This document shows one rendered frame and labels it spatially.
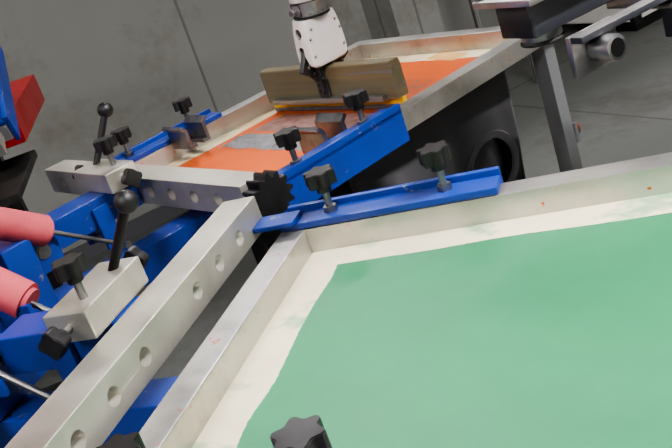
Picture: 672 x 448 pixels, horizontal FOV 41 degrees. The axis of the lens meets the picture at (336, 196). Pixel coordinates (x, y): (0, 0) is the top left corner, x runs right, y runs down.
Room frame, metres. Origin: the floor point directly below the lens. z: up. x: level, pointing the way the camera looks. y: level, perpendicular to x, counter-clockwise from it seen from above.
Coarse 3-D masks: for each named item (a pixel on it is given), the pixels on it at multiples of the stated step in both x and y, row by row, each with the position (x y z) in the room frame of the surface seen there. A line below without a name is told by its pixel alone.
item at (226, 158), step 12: (264, 120) 1.95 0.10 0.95; (276, 120) 1.91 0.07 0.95; (288, 120) 1.87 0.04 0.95; (300, 120) 1.84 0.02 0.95; (312, 120) 1.81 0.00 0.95; (252, 132) 1.88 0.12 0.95; (264, 132) 1.84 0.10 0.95; (204, 156) 1.82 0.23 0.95; (216, 156) 1.79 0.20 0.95; (228, 156) 1.75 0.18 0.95; (240, 156) 1.73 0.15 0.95; (252, 156) 1.70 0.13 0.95; (204, 168) 1.73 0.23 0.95; (216, 168) 1.70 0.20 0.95; (228, 168) 1.67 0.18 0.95
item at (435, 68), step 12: (432, 60) 1.97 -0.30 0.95; (444, 60) 1.93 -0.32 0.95; (456, 60) 1.90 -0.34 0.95; (468, 60) 1.86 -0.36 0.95; (408, 72) 1.93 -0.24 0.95; (420, 72) 1.90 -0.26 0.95; (432, 72) 1.86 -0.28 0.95; (444, 72) 1.83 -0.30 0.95; (432, 84) 1.77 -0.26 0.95; (348, 120) 1.72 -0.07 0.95; (264, 156) 1.67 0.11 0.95; (276, 156) 1.64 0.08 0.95; (288, 156) 1.62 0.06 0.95; (300, 156) 1.59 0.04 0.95; (240, 168) 1.64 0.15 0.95; (252, 168) 1.62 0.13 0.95; (264, 168) 1.59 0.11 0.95; (276, 168) 1.57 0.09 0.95
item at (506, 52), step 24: (360, 48) 2.22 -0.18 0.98; (384, 48) 2.15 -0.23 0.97; (408, 48) 2.09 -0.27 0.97; (432, 48) 2.03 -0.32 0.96; (456, 48) 1.97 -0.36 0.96; (480, 48) 1.92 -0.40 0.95; (504, 48) 1.71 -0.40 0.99; (528, 48) 1.75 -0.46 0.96; (456, 72) 1.66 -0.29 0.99; (480, 72) 1.66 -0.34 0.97; (264, 96) 2.03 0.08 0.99; (432, 96) 1.57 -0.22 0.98; (456, 96) 1.61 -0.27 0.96; (216, 120) 1.94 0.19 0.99; (240, 120) 1.98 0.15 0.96; (408, 120) 1.53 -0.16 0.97; (168, 144) 1.87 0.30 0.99
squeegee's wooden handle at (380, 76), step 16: (336, 64) 1.78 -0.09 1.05; (352, 64) 1.74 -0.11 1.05; (368, 64) 1.70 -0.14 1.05; (384, 64) 1.67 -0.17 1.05; (400, 64) 1.67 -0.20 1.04; (272, 80) 1.95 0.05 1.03; (288, 80) 1.90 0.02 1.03; (304, 80) 1.86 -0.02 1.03; (336, 80) 1.78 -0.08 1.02; (352, 80) 1.75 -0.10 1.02; (368, 80) 1.71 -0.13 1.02; (384, 80) 1.68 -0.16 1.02; (400, 80) 1.67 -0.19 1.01; (272, 96) 1.96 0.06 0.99; (288, 96) 1.92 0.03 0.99; (304, 96) 1.88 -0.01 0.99; (400, 96) 1.66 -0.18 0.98
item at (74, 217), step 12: (96, 192) 1.48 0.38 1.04; (72, 204) 1.46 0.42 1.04; (84, 204) 1.44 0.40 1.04; (96, 204) 1.45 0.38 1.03; (108, 204) 1.46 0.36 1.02; (60, 216) 1.41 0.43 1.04; (72, 216) 1.42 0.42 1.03; (84, 216) 1.43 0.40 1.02; (60, 228) 1.40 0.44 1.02; (72, 228) 1.41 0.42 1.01; (84, 228) 1.42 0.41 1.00; (96, 228) 1.44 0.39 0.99; (60, 240) 1.40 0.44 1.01; (72, 240) 1.41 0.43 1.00
